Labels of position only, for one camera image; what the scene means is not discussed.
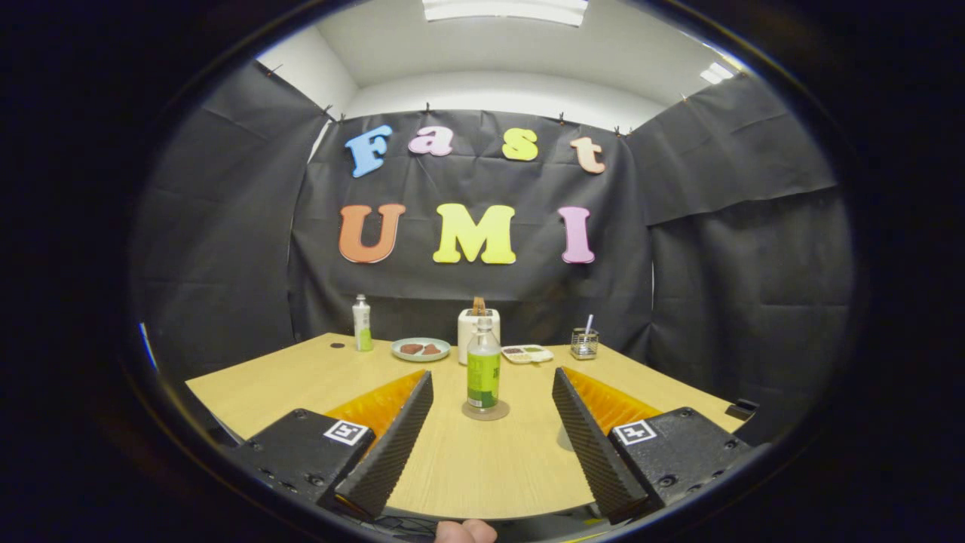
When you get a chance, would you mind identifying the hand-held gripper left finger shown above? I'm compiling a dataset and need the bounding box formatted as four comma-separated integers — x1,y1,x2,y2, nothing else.
226,370,436,523

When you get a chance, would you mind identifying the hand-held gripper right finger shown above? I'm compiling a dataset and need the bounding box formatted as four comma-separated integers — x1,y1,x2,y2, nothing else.
552,367,755,525

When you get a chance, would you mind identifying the round brown coaster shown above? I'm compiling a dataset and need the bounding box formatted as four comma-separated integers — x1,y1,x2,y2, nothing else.
461,399,510,422

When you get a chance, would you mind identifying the green label juice bottle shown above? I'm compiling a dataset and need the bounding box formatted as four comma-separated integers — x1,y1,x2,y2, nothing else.
465,317,502,410

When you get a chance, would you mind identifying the small white green bottle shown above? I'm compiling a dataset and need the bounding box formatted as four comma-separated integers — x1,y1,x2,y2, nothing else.
352,294,374,353

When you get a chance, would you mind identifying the wooden table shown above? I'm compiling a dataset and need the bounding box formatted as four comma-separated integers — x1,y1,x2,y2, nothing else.
185,332,747,521

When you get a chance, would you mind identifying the pale green plate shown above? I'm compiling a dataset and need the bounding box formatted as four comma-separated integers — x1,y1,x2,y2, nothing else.
391,337,452,363

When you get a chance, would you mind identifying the white toaster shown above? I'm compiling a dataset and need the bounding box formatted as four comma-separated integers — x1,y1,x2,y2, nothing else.
458,308,501,367

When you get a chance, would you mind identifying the black backdrop cloth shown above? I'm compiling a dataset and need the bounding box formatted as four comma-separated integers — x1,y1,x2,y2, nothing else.
132,60,856,446

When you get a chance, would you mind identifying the large ceiling light panel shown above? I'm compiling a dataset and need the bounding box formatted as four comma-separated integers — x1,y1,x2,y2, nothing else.
422,0,589,28

